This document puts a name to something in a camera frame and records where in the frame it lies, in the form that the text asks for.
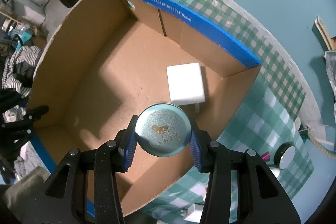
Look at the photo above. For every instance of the green cloth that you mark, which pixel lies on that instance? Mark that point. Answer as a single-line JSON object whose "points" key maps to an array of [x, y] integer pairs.
{"points": [[26, 190]]}

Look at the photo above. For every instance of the striped clothing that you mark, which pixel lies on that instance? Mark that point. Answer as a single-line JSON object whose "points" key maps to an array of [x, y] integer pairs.
{"points": [[18, 64]]}

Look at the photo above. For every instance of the silver foil bag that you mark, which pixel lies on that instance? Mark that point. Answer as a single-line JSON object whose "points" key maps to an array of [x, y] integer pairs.
{"points": [[331, 74]]}

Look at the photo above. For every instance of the white charger block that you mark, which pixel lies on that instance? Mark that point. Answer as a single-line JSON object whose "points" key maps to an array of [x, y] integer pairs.
{"points": [[185, 82]]}

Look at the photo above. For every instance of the green checked tablecloth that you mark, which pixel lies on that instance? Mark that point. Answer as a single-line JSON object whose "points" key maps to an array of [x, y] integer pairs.
{"points": [[275, 113]]}

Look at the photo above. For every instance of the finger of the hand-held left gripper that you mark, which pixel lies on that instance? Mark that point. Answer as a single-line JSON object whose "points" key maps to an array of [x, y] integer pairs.
{"points": [[18, 132], [34, 114]]}

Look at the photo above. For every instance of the wooden sticks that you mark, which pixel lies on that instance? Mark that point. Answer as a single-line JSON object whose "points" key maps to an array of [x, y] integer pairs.
{"points": [[323, 32]]}

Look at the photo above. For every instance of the light grey cloth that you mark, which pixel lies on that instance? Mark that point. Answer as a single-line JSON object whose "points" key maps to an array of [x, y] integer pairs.
{"points": [[25, 161]]}

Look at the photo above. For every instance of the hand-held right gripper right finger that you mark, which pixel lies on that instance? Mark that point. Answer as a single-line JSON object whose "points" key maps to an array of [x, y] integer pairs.
{"points": [[195, 154]]}

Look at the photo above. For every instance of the small white round object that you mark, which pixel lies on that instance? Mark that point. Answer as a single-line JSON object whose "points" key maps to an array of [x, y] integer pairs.
{"points": [[298, 123]]}

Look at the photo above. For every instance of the teal round metal tin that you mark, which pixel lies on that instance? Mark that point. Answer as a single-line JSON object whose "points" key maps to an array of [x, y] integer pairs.
{"points": [[162, 129]]}

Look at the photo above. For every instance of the cardboard box with blue flaps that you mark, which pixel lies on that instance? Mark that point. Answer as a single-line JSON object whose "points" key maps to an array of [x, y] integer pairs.
{"points": [[105, 82]]}

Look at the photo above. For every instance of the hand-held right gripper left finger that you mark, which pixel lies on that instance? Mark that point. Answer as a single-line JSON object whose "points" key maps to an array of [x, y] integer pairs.
{"points": [[129, 153]]}

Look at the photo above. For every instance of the small pink object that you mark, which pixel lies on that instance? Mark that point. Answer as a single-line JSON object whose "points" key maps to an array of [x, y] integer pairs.
{"points": [[265, 157]]}

